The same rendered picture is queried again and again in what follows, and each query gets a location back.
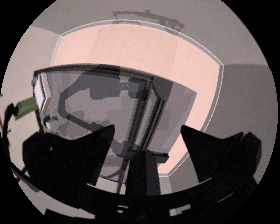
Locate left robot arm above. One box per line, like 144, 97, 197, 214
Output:
2, 103, 40, 192

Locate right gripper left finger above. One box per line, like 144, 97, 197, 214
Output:
45, 124, 115, 186

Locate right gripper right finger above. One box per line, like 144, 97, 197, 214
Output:
180, 125, 244, 183

